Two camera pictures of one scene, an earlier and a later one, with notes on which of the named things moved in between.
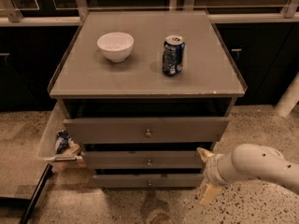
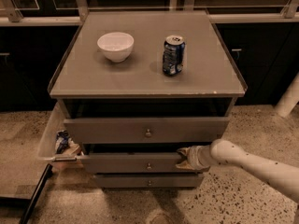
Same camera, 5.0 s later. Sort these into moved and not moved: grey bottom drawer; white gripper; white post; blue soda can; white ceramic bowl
Moved: white gripper
Not moved: white ceramic bowl; white post; grey bottom drawer; blue soda can
